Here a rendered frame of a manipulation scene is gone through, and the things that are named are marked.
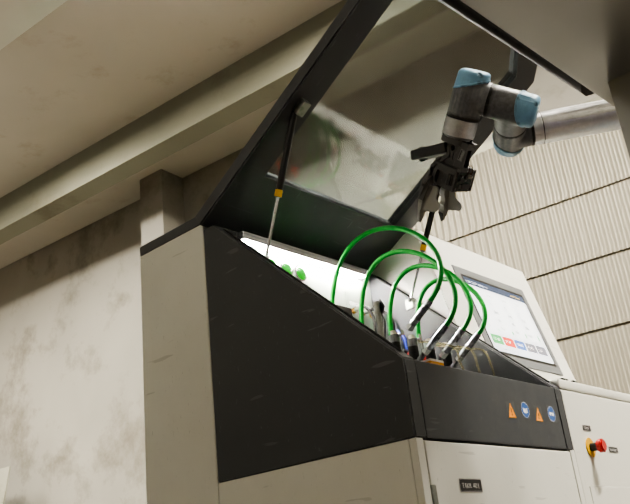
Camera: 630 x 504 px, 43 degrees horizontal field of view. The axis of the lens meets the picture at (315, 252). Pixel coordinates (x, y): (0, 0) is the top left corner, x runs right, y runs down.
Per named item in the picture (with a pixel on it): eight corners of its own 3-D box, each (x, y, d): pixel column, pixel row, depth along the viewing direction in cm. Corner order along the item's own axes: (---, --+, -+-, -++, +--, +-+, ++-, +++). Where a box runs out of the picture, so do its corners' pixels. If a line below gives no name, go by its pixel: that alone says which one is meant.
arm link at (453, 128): (439, 113, 182) (462, 115, 188) (434, 133, 184) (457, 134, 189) (463, 122, 177) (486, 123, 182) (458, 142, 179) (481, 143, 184)
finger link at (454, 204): (455, 227, 191) (457, 193, 186) (437, 219, 195) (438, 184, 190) (464, 223, 192) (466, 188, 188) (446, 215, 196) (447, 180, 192)
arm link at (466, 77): (492, 75, 174) (454, 66, 176) (479, 125, 177) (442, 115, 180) (498, 74, 181) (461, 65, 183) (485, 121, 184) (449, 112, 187)
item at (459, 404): (427, 437, 158) (415, 359, 164) (409, 442, 161) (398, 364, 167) (567, 449, 203) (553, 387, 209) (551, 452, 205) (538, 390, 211)
